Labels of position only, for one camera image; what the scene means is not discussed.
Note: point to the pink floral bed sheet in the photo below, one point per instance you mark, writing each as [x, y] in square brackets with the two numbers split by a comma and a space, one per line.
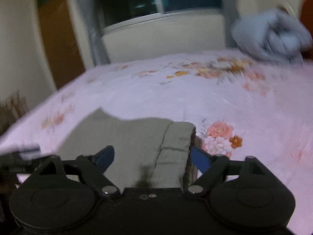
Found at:
[239, 107]

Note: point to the light blue rolled quilt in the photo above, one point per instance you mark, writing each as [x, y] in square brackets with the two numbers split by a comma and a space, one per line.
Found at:
[272, 36]

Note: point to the red-brown wooden headboard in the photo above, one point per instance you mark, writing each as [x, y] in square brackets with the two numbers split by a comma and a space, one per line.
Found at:
[306, 15]

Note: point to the grey-green pants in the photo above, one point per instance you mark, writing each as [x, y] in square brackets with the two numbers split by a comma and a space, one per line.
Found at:
[150, 152]

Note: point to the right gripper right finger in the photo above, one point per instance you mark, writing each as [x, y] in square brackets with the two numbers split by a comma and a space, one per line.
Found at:
[246, 192]

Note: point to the brown wooden door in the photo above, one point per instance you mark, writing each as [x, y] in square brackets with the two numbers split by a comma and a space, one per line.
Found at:
[59, 41]

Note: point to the grey left curtain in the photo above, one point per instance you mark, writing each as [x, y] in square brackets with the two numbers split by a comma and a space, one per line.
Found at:
[89, 11]

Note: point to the wooden chair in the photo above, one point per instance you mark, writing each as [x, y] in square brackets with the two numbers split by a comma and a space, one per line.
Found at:
[13, 108]

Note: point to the grey curtain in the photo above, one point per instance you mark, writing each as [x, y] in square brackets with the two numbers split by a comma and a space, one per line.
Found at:
[89, 11]
[231, 14]

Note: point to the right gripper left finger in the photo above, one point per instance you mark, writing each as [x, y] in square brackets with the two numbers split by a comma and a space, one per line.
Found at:
[59, 195]

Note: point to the grey right curtain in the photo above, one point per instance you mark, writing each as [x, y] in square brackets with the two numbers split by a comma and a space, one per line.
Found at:
[231, 14]

